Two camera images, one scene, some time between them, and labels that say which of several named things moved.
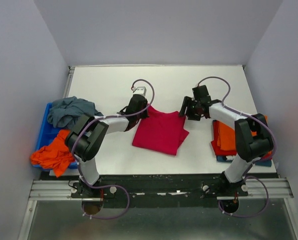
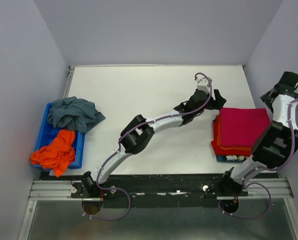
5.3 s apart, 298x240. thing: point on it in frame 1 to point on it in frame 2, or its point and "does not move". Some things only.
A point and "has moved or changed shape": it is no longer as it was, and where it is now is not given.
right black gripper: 187,102 to 265,98
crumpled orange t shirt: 57,156 does not move
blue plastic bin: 47,134 does not move
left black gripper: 145,115 to 216,104
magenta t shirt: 162,131 has moved or changed shape
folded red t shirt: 217,149 does not move
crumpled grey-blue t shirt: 65,112 does not move
